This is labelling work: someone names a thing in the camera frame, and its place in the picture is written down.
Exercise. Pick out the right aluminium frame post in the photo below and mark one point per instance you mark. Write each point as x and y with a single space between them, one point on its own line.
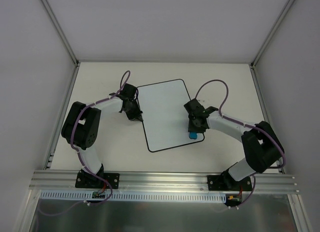
281 16

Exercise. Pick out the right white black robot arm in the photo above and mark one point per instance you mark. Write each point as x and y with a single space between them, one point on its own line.
260 144

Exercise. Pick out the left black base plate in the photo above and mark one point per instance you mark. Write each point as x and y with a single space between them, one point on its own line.
85 180

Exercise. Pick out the right small circuit board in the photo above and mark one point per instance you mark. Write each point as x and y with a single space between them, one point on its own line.
233 201

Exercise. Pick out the white slotted cable duct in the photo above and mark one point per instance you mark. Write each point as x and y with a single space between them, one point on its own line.
135 196

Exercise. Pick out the small black-framed whiteboard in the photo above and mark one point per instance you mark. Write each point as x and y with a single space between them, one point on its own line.
165 120

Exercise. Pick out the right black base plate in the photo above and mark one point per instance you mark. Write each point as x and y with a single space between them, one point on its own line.
224 182

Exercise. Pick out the left aluminium frame post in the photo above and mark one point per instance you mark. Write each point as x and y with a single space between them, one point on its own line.
57 26

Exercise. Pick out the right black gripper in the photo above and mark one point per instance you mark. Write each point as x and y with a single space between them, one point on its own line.
196 123

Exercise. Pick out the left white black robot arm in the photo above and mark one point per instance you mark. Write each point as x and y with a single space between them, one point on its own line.
81 125

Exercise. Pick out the aluminium mounting rail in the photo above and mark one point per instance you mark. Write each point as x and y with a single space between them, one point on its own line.
163 182

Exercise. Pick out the aluminium frame post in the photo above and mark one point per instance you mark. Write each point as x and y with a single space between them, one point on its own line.
281 16
57 26

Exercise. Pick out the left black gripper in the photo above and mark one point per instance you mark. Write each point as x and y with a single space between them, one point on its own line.
133 112

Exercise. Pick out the blue whiteboard eraser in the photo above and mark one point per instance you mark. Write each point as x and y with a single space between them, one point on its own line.
193 135

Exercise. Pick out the small circuit board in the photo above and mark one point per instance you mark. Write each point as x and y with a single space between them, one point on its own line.
233 201
99 195

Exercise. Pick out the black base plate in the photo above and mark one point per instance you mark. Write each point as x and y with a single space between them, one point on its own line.
85 180
224 182

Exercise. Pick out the left small circuit board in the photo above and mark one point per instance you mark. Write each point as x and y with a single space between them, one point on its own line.
99 195

